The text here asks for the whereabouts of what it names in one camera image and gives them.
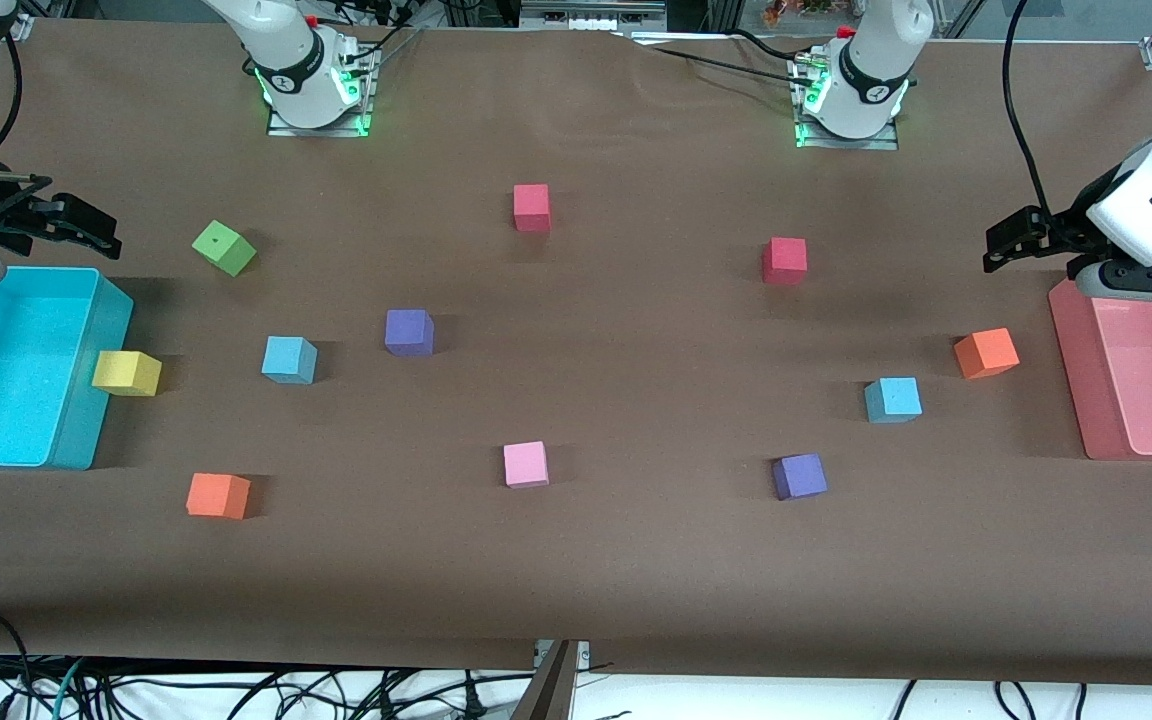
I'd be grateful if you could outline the silver background device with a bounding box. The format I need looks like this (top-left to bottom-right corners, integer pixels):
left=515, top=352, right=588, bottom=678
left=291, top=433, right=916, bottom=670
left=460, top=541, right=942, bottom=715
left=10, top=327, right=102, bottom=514
left=519, top=0, right=669, bottom=33

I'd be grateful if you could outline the black floor cable tangle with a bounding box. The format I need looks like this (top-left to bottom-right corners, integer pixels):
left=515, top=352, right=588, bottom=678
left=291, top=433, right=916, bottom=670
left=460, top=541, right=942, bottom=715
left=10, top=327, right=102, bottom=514
left=0, top=655, right=537, bottom=720

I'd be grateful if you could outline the dark metal post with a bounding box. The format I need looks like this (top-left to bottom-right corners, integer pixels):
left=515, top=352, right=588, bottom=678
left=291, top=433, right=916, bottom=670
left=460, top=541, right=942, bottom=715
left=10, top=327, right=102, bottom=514
left=511, top=640, right=577, bottom=720

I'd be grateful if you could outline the orange foam cube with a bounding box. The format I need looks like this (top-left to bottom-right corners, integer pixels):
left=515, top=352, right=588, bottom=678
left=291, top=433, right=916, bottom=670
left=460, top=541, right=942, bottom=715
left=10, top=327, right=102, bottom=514
left=954, top=328, right=1021, bottom=380
left=186, top=473, right=252, bottom=520

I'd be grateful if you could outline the green foam cube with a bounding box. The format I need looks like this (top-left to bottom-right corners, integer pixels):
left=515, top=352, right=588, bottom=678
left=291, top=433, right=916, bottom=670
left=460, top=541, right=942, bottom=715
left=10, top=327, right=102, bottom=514
left=192, top=220, right=258, bottom=278

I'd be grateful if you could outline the brown table cover sheet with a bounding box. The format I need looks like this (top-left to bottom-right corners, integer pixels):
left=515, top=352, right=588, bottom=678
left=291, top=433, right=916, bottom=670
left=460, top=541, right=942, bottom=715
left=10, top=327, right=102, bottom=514
left=0, top=18, right=1152, bottom=691

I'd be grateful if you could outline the long black table cable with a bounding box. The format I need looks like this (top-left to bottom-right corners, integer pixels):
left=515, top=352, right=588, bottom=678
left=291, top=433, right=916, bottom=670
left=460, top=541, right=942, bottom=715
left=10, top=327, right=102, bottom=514
left=626, top=35, right=802, bottom=76

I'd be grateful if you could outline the aluminium table edge bracket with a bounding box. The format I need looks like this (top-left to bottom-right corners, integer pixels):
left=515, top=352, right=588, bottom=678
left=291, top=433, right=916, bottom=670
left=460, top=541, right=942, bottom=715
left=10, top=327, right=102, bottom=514
left=534, top=640, right=592, bottom=669

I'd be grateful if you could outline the pink plastic bin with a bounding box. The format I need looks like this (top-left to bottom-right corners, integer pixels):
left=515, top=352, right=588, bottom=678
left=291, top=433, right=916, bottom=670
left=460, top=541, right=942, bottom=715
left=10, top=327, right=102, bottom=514
left=1048, top=278, right=1152, bottom=461

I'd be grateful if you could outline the teal floor cable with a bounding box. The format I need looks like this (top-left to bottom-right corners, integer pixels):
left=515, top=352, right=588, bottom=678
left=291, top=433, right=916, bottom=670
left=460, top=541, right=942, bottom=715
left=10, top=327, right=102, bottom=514
left=48, top=658, right=87, bottom=720

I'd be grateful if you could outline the light blue foam cube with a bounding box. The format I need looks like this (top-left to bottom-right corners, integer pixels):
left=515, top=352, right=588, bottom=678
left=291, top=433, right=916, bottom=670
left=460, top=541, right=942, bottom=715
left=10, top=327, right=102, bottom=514
left=864, top=377, right=923, bottom=425
left=261, top=336, right=318, bottom=385

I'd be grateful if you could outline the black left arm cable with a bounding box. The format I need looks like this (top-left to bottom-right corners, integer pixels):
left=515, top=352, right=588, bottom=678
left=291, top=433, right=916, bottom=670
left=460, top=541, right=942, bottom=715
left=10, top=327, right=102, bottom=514
left=1002, top=0, right=1052, bottom=216

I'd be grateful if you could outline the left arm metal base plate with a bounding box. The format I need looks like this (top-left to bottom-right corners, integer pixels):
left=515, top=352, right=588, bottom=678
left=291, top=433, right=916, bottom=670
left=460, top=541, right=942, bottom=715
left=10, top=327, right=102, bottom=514
left=794, top=55, right=902, bottom=151

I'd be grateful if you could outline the yellow foam cube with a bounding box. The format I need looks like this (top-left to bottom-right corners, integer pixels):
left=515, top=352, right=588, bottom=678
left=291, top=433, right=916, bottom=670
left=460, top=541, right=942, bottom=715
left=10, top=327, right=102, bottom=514
left=92, top=350, right=163, bottom=398

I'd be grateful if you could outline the purple foam cube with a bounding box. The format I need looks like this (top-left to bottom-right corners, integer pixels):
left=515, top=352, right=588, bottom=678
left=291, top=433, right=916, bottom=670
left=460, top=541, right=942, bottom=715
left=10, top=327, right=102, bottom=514
left=772, top=453, right=829, bottom=501
left=384, top=309, right=435, bottom=358

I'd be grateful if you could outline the pink foam cube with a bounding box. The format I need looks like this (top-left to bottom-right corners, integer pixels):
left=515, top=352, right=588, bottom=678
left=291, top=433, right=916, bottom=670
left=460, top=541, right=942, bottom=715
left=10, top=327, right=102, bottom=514
left=503, top=441, right=550, bottom=489

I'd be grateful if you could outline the red foam cube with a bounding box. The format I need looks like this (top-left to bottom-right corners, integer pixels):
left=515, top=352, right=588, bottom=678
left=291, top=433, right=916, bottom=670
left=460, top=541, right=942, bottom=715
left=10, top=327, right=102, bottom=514
left=513, top=184, right=551, bottom=233
left=762, top=237, right=808, bottom=286

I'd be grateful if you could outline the black base cable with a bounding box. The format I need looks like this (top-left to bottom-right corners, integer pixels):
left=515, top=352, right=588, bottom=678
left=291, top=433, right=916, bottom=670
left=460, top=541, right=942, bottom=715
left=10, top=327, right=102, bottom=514
left=351, top=20, right=427, bottom=76

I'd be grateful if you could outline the curved black table cable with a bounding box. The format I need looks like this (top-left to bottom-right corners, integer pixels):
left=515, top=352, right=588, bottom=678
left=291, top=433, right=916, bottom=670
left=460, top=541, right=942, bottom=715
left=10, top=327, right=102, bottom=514
left=731, top=28, right=815, bottom=56

